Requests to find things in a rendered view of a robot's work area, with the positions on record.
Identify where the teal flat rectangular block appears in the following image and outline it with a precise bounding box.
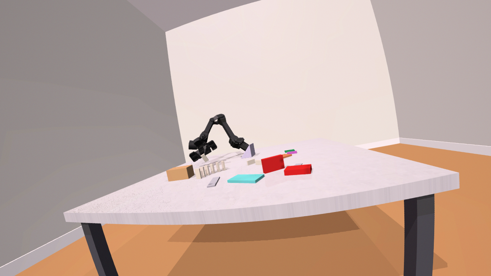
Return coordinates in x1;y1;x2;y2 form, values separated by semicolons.
227;174;264;183

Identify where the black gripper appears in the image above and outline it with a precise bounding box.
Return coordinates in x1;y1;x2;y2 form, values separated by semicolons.
189;140;217;162

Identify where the red rectangular block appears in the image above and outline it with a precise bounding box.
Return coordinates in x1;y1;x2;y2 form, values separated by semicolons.
284;164;312;176
261;155;285;174

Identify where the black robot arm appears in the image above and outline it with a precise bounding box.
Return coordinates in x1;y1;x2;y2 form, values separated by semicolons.
188;113;249;151

